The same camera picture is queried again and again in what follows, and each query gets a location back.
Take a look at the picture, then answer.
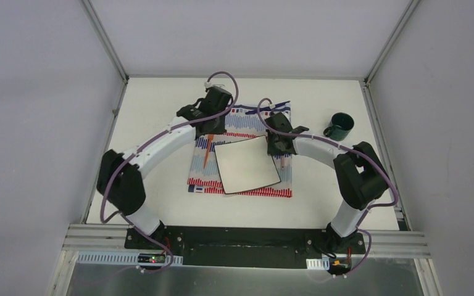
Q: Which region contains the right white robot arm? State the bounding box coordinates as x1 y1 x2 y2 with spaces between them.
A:
260 112 389 253

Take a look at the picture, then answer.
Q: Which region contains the orange plastic fork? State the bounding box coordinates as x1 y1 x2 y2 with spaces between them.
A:
203 134 214 169

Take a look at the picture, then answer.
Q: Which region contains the left white cable duct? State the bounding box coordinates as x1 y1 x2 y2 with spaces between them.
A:
77 251 183 267

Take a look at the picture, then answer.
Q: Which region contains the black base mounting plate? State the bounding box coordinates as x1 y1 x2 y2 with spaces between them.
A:
124 226 367 269

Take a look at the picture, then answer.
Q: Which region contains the dark blue plastic knife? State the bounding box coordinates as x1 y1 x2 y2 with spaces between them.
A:
259 104 291 112

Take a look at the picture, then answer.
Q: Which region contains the white square plate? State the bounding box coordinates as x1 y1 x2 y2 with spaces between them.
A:
215 136 281 194

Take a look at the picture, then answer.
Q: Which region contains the dark green mug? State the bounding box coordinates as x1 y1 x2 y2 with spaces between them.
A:
323 112 355 141

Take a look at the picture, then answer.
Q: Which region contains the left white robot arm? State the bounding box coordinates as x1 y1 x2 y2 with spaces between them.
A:
96 86 234 250

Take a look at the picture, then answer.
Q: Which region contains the patterned cloth napkin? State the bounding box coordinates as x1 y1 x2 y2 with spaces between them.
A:
187 105 293 198

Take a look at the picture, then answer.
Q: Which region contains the white cable duct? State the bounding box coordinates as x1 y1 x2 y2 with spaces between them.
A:
77 251 183 267
306 258 330 271

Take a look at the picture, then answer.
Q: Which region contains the right white cable duct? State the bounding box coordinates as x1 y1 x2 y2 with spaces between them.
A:
306 258 330 271

